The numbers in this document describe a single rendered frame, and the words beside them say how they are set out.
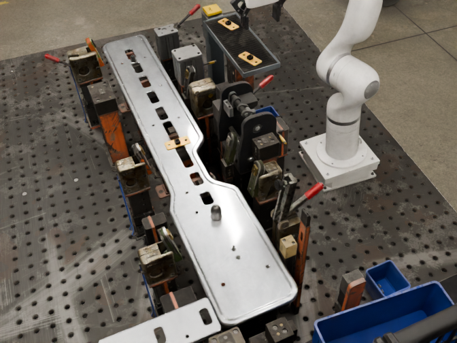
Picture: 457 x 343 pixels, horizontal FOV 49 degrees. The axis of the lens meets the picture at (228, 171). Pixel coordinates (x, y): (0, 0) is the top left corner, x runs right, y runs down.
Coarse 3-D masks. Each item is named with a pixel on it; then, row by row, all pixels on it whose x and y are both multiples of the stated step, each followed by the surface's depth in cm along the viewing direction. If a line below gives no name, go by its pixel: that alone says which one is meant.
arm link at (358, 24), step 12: (360, 0) 150; (372, 0) 149; (348, 12) 154; (360, 12) 151; (372, 12) 151; (348, 24) 155; (360, 24) 153; (372, 24) 154; (336, 36) 161; (348, 36) 157; (360, 36) 156; (336, 48) 163; (348, 48) 165; (324, 60) 167; (336, 60) 165; (324, 72) 168
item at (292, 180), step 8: (288, 176) 128; (280, 184) 126; (288, 184) 127; (296, 184) 128; (280, 192) 132; (288, 192) 129; (280, 200) 135; (288, 200) 131; (280, 208) 137; (288, 208) 134; (280, 216) 135
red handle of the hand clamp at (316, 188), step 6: (318, 186) 135; (306, 192) 136; (312, 192) 135; (318, 192) 136; (300, 198) 137; (306, 198) 136; (294, 204) 137; (300, 204) 137; (294, 210) 138; (276, 216) 139
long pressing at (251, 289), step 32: (128, 64) 201; (160, 64) 200; (128, 96) 188; (160, 96) 187; (160, 128) 175; (192, 128) 174; (160, 160) 164; (192, 160) 164; (192, 192) 154; (224, 192) 154; (192, 224) 146; (224, 224) 146; (256, 224) 145; (192, 256) 139; (224, 256) 138; (256, 256) 138; (224, 288) 132; (256, 288) 131; (288, 288) 131; (224, 320) 126
